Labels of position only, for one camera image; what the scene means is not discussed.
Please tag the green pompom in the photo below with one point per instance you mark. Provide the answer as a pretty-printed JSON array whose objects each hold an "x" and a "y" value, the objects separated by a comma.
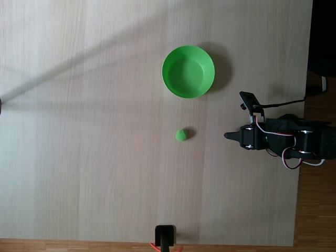
[{"x": 181, "y": 135}]

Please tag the black gripper camera mount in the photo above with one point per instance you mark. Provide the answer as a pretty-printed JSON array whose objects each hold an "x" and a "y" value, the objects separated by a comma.
[{"x": 249, "y": 99}]

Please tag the green plastic bowl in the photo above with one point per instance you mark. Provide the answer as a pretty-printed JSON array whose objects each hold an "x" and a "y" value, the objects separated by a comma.
[{"x": 187, "y": 72}]

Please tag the white strip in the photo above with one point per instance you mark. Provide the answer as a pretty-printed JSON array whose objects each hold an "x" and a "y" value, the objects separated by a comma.
[{"x": 324, "y": 84}]

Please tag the black furniture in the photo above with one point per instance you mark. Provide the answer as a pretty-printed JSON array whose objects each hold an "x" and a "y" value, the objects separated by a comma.
[{"x": 323, "y": 34}]

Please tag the black table clamp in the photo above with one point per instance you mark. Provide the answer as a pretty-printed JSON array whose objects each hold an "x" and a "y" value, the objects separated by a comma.
[{"x": 165, "y": 235}]

